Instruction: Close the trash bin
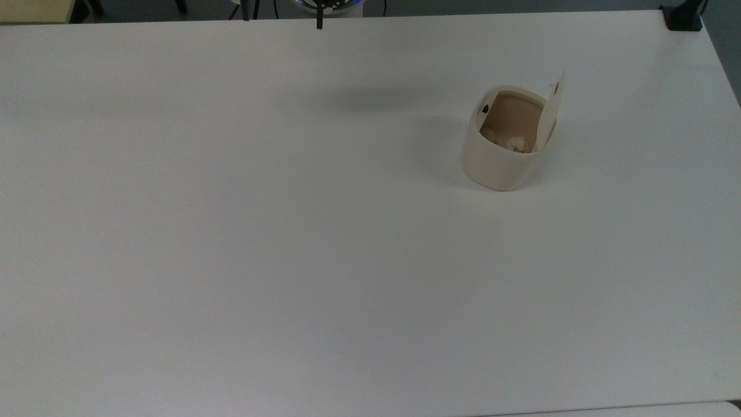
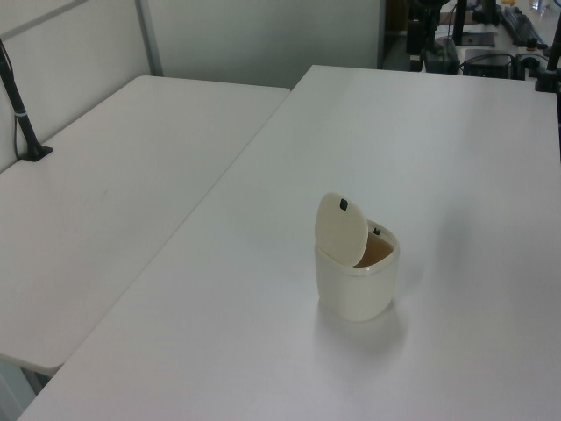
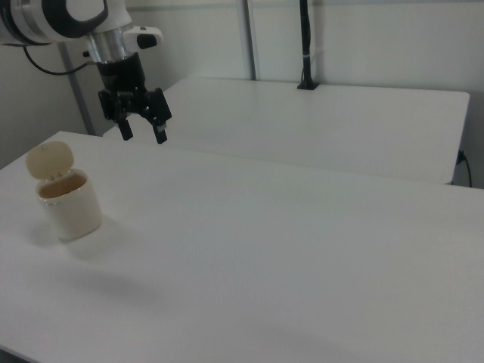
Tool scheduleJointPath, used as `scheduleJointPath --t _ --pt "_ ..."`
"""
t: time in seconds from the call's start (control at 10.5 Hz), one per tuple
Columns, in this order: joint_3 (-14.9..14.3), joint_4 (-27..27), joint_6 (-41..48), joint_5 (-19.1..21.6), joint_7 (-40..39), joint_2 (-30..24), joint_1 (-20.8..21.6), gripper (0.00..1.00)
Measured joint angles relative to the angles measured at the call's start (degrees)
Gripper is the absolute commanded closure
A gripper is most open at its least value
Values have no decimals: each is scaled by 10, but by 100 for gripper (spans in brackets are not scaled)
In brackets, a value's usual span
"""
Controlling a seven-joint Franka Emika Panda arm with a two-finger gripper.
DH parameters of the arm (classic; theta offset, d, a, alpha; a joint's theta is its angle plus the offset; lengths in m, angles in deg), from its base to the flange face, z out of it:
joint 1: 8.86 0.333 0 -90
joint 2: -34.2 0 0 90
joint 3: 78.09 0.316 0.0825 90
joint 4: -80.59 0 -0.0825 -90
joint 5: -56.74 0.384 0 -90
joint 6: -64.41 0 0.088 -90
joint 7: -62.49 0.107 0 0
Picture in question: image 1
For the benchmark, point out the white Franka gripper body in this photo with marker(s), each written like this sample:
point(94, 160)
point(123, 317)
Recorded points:
point(320, 3)

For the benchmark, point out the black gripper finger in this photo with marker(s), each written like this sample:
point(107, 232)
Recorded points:
point(319, 17)

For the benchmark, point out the cream trash bin lid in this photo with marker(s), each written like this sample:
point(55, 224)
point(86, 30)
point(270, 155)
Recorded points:
point(550, 116)

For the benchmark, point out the white robot base blue light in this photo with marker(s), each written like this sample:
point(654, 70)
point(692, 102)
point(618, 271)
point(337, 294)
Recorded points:
point(347, 10)

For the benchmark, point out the cream trash bin body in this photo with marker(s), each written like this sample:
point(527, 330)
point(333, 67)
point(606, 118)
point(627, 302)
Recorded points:
point(498, 168)

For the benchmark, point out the black tripod legs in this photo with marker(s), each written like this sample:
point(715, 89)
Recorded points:
point(246, 8)

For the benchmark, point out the black chair leg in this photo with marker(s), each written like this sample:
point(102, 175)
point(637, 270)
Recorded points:
point(181, 5)
point(96, 6)

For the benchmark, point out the crumpled white paper wad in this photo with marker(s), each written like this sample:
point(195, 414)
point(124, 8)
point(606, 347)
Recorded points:
point(517, 143)

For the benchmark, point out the yellow wooden cabinet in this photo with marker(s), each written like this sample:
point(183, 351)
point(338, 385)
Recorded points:
point(35, 10)

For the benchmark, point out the black table clamp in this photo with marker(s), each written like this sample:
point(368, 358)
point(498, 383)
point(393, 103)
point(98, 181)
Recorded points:
point(683, 17)

